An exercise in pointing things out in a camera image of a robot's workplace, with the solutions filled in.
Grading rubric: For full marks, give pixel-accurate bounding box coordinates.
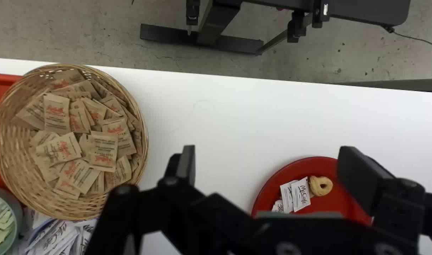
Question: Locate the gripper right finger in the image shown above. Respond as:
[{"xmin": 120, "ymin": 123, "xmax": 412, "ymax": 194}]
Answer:
[{"xmin": 337, "ymin": 146, "xmax": 432, "ymax": 249}]

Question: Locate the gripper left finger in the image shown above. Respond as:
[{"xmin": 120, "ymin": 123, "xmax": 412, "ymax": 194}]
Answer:
[{"xmin": 85, "ymin": 145, "xmax": 256, "ymax": 255}]

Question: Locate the round red plate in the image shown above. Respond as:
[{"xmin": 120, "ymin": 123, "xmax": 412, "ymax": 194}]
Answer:
[{"xmin": 251, "ymin": 157, "xmax": 374, "ymax": 226}]

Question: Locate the heap of brown packets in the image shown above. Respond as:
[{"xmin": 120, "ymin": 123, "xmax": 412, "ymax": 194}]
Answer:
[{"xmin": 16, "ymin": 69, "xmax": 143, "ymax": 199}]

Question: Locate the heap of white packets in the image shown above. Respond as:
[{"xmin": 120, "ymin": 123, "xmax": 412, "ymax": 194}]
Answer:
[{"xmin": 16, "ymin": 207, "xmax": 98, "ymax": 255}]

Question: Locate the grey-green bowl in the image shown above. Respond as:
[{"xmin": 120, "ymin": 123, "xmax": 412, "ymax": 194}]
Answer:
[{"xmin": 0, "ymin": 186, "xmax": 24, "ymax": 255}]

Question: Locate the round wicker basket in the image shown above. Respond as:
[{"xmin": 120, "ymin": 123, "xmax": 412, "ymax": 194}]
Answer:
[{"xmin": 0, "ymin": 64, "xmax": 149, "ymax": 221}]

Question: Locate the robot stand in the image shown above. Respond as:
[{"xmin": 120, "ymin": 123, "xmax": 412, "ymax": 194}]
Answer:
[{"xmin": 140, "ymin": 0, "xmax": 411, "ymax": 56}]

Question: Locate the black clamp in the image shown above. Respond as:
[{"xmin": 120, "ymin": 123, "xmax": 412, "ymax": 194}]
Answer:
[{"xmin": 186, "ymin": 0, "xmax": 201, "ymax": 26}]

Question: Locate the ring-shaped biscuit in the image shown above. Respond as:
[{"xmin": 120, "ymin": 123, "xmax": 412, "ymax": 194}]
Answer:
[{"xmin": 309, "ymin": 176, "xmax": 334, "ymax": 197}]

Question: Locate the black cable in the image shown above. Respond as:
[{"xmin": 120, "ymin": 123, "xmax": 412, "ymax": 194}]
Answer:
[{"xmin": 381, "ymin": 25, "xmax": 432, "ymax": 51}]

